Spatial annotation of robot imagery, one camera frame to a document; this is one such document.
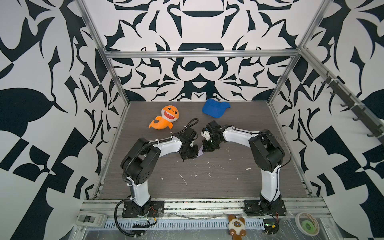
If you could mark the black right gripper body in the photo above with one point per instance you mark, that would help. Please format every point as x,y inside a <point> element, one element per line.
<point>213,140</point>

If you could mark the tape roll with green core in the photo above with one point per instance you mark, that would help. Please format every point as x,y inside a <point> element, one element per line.
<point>307,224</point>

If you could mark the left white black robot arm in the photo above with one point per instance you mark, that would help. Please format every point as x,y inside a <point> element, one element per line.
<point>139,163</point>

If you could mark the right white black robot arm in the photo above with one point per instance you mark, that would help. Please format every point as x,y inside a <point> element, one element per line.
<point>265,147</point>

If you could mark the brown white plush toy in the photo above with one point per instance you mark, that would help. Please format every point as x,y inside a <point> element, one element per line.
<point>237,227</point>

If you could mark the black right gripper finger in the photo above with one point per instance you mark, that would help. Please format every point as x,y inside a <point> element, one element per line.
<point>215,145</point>
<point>207,146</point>

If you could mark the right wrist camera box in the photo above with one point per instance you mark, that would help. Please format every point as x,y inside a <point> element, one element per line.
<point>205,133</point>

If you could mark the white power strip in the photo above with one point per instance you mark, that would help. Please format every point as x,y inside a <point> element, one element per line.
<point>93,220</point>

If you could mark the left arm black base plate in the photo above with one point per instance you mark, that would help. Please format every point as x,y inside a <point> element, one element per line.
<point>150,209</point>

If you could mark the blue cap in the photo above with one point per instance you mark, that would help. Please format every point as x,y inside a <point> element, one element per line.
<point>214,108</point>

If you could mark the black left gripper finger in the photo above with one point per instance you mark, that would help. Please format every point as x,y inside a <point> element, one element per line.
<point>184,155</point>
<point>191,152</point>

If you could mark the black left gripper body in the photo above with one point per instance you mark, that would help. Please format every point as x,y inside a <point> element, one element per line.
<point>194,148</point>

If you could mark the lilac square paper sheet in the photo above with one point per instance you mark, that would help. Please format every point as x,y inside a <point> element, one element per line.
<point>200,152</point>

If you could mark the small black electronics board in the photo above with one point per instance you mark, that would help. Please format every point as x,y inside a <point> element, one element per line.
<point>271,226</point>

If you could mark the orange shark plush toy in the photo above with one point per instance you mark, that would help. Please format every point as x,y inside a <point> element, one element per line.
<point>169,114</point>

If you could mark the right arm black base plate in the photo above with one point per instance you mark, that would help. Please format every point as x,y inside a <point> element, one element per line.
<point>264,207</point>

